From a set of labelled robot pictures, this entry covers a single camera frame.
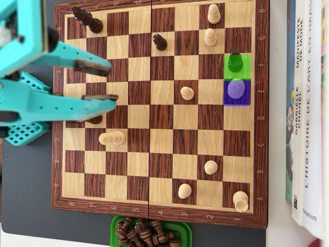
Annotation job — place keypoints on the white wooden rook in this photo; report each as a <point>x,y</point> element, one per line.
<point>240,200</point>

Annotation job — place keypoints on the white wooden pawn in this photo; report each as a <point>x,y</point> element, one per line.
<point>210,38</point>
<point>187,93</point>
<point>185,191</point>
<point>211,167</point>
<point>214,15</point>

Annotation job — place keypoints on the white wooden queen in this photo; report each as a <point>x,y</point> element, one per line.
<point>113,138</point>

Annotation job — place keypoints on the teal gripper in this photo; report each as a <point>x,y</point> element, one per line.
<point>38,103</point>

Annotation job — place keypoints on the pink object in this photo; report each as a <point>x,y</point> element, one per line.
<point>318,243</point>

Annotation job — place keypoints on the wooden folding chessboard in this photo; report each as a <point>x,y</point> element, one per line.
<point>164,144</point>

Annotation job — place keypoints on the captured dark chess piece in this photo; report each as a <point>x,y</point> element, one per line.
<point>122,227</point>
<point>157,229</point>
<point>157,239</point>
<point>171,236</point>
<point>135,235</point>
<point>141,226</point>
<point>123,241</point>

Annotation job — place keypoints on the dark brown king piece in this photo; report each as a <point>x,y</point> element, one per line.
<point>95,120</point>

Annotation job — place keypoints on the dark brown queen piece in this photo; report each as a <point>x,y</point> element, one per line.
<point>90,21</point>

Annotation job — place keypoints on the white wooden king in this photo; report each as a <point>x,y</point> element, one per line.
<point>236,88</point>

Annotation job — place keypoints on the green plastic tray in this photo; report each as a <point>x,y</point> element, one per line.
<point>113,231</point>

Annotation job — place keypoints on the white art history book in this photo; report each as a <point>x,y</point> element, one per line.
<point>313,128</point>

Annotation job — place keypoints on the white Gabrielle Chanel book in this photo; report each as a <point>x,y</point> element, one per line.
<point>299,90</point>

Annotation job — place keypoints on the blue comic book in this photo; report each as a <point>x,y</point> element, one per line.
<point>290,64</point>

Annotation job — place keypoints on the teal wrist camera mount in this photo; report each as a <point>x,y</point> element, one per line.
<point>30,25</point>

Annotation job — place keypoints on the dark brown pawn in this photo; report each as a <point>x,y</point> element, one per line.
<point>160,42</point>

